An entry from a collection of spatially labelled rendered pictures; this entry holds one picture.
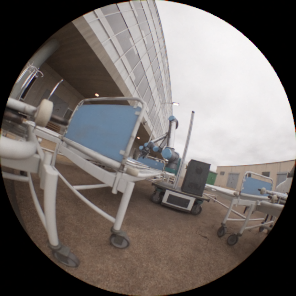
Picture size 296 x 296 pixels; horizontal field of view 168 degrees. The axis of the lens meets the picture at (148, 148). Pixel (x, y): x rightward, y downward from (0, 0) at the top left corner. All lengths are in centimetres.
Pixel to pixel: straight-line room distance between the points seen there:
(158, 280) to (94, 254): 35
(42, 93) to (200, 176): 707
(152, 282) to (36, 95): 675
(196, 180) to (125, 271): 141
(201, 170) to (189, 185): 29
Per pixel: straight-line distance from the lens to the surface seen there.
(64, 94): 695
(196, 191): 162
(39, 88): 658
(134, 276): 64
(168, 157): 139
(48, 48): 485
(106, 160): 55
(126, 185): 49
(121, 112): 64
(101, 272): 61
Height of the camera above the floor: 56
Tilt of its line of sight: 9 degrees up
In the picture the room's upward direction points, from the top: 18 degrees clockwise
